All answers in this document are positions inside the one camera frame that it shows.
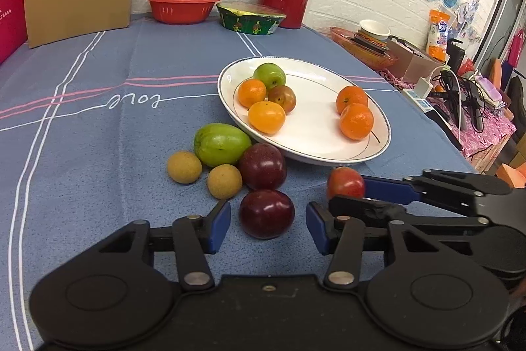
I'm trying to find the large orange front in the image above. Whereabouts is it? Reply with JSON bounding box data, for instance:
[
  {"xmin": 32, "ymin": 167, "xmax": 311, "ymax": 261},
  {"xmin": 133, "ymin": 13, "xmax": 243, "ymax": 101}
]
[{"xmin": 339, "ymin": 103, "xmax": 374, "ymax": 141}]

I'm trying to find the red plastic basket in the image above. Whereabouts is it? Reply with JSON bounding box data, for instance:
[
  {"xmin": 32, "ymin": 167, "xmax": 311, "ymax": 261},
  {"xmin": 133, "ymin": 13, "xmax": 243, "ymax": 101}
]
[{"xmin": 146, "ymin": 0, "xmax": 221, "ymax": 25}]

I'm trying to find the dark red plum front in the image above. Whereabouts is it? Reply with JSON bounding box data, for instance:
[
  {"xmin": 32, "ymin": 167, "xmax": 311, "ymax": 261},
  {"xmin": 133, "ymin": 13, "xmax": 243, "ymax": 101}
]
[{"xmin": 239, "ymin": 190, "xmax": 295, "ymax": 239}]

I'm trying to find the brown longan fruit two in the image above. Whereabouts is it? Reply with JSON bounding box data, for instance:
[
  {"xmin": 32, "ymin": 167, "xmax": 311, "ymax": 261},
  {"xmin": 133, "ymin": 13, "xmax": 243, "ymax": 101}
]
[{"xmin": 207, "ymin": 164, "xmax": 243, "ymax": 200}]

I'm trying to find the white power strip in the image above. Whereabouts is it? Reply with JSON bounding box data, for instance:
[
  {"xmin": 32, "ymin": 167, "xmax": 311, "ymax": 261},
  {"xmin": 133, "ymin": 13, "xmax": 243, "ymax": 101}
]
[{"xmin": 402, "ymin": 88, "xmax": 434, "ymax": 114}]

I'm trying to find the orange snack package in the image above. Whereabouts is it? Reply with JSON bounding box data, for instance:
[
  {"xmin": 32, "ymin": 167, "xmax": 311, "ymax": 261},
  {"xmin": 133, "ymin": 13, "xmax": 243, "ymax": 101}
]
[{"xmin": 426, "ymin": 10, "xmax": 450, "ymax": 62}]

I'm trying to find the pink tote bag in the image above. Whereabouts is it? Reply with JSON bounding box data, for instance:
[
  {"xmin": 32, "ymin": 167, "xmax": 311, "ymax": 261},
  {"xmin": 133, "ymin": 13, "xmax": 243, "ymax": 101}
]
[{"xmin": 0, "ymin": 0, "xmax": 28, "ymax": 63}]

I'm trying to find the white porcelain plate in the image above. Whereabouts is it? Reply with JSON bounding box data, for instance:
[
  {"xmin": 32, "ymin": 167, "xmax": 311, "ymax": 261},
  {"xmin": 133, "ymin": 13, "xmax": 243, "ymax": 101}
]
[{"xmin": 218, "ymin": 56, "xmax": 392, "ymax": 166}]

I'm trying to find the red-yellow small fruit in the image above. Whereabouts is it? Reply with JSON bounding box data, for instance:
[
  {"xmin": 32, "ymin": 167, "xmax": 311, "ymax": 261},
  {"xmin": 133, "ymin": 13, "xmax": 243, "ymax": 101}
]
[{"xmin": 268, "ymin": 85, "xmax": 296, "ymax": 114}]

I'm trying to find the dark red plum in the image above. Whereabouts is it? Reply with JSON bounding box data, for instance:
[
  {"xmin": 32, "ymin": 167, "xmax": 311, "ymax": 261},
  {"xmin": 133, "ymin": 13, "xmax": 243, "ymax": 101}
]
[
  {"xmin": 239, "ymin": 190, "xmax": 295, "ymax": 239},
  {"xmin": 238, "ymin": 143, "xmax": 287, "ymax": 190}
]

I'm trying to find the small yellow-orange citrus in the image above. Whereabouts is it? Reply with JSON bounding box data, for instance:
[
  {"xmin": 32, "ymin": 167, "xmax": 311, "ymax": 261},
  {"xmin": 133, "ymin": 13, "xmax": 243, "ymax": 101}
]
[{"xmin": 248, "ymin": 101, "xmax": 286, "ymax": 135}]

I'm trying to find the brown longan fruit one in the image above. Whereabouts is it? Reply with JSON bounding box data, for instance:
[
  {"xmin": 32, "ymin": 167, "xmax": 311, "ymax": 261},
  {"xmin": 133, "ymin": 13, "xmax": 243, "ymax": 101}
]
[{"xmin": 167, "ymin": 151, "xmax": 203, "ymax": 185}]

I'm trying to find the red tomato-like fruit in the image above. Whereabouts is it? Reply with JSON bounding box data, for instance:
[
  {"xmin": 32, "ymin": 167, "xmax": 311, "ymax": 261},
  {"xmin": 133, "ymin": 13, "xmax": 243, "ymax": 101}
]
[{"xmin": 326, "ymin": 166, "xmax": 366, "ymax": 200}]

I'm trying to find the brown cardboard box right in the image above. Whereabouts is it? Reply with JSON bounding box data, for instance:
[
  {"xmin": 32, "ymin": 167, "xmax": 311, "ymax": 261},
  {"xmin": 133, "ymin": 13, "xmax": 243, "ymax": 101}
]
[{"xmin": 387, "ymin": 38, "xmax": 441, "ymax": 84}]

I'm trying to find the green instant noodle bowl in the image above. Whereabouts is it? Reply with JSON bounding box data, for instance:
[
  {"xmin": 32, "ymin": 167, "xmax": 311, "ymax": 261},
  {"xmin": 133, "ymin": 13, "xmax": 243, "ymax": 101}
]
[{"xmin": 217, "ymin": 1, "xmax": 286, "ymax": 36}]

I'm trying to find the blue striped tablecloth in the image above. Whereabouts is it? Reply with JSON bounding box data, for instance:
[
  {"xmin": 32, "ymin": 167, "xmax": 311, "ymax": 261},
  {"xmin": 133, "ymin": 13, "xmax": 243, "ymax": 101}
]
[{"xmin": 1, "ymin": 17, "xmax": 471, "ymax": 350}]

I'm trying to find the large green apple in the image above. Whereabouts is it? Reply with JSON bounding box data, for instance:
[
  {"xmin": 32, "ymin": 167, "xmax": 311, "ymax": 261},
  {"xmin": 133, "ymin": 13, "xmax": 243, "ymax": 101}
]
[{"xmin": 193, "ymin": 123, "xmax": 251, "ymax": 167}]

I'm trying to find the pink floral side tablecloth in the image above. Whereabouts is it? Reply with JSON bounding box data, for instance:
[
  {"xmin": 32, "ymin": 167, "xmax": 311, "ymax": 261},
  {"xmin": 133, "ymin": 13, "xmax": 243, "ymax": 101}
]
[{"xmin": 380, "ymin": 68, "xmax": 519, "ymax": 171}]

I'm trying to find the orange-brown bowl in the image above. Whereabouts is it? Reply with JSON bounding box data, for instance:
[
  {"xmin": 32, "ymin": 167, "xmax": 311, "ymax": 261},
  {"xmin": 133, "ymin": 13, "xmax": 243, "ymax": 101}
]
[{"xmin": 330, "ymin": 27, "xmax": 398, "ymax": 71}]

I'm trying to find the small orange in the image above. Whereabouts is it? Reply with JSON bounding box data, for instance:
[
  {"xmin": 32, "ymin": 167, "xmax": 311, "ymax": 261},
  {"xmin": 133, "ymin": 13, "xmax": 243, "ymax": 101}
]
[{"xmin": 237, "ymin": 78, "xmax": 267, "ymax": 109}]

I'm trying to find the small green apple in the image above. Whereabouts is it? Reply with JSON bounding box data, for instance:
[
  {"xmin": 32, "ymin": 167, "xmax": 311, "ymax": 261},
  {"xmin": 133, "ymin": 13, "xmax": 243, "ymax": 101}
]
[{"xmin": 253, "ymin": 62, "xmax": 286, "ymax": 90}]

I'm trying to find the large orange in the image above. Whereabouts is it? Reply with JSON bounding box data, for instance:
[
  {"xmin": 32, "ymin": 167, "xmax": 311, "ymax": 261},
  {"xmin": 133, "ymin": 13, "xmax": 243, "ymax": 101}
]
[
  {"xmin": 339, "ymin": 103, "xmax": 374, "ymax": 141},
  {"xmin": 336, "ymin": 86, "xmax": 368, "ymax": 114}
]

